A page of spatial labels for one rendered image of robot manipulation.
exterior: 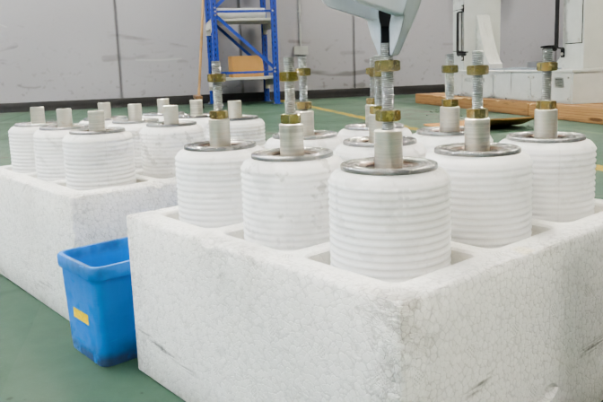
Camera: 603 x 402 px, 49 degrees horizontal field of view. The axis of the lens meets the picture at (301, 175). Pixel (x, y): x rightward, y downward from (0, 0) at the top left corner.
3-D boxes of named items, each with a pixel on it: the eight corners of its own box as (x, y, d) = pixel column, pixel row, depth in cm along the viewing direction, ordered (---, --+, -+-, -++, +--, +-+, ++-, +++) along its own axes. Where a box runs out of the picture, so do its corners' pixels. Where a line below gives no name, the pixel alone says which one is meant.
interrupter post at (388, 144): (384, 174, 50) (384, 131, 50) (367, 170, 52) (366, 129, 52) (410, 171, 51) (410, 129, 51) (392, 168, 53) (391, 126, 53)
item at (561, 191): (531, 287, 76) (535, 132, 73) (609, 310, 68) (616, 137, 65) (475, 306, 71) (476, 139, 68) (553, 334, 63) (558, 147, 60)
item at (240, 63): (259, 76, 655) (258, 56, 651) (264, 76, 630) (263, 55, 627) (229, 77, 648) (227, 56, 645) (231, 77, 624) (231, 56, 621)
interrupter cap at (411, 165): (375, 183, 47) (375, 173, 47) (323, 170, 53) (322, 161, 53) (458, 172, 50) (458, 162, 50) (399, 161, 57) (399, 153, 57)
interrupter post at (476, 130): (486, 152, 60) (486, 116, 60) (493, 155, 58) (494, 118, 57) (460, 152, 60) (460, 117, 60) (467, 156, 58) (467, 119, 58)
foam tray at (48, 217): (186, 228, 140) (180, 144, 137) (306, 266, 111) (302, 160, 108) (-7, 269, 115) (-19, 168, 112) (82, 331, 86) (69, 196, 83)
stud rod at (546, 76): (544, 124, 67) (546, 48, 66) (553, 125, 66) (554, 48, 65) (538, 125, 67) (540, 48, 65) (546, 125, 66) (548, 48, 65)
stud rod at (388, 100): (395, 140, 52) (394, 42, 50) (394, 142, 51) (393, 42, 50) (382, 140, 52) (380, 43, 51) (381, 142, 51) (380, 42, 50)
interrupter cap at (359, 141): (366, 140, 73) (366, 134, 73) (429, 143, 69) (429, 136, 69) (328, 148, 67) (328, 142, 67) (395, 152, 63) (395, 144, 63)
